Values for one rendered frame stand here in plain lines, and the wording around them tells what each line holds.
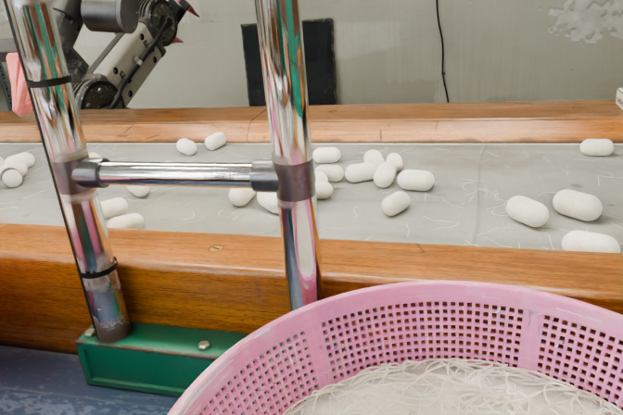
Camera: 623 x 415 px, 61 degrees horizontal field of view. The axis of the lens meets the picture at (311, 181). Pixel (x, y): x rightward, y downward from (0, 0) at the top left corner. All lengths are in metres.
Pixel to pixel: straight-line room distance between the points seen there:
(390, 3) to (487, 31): 0.45
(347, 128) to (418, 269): 0.37
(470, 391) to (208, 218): 0.29
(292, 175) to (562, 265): 0.18
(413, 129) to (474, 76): 1.93
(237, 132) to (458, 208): 0.36
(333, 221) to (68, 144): 0.23
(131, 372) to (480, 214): 0.31
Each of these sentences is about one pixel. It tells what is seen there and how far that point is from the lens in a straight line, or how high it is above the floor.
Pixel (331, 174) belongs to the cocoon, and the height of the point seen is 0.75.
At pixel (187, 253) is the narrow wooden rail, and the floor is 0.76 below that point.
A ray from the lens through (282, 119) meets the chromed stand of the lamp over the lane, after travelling 0.29.
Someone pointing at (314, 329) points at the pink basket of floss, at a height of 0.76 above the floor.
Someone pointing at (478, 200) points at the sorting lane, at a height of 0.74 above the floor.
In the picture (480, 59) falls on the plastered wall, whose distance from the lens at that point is 2.60.
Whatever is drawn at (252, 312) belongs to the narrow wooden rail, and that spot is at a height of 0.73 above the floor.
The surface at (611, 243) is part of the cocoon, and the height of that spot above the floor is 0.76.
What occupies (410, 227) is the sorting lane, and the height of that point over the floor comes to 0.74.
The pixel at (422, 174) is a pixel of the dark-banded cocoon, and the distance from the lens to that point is 0.53.
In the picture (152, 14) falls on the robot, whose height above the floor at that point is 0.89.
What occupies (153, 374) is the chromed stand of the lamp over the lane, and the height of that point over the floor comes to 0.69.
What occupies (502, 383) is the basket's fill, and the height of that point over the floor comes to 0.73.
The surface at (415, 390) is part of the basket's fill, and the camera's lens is 0.31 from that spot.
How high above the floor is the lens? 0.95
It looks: 21 degrees down
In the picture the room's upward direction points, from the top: 5 degrees counter-clockwise
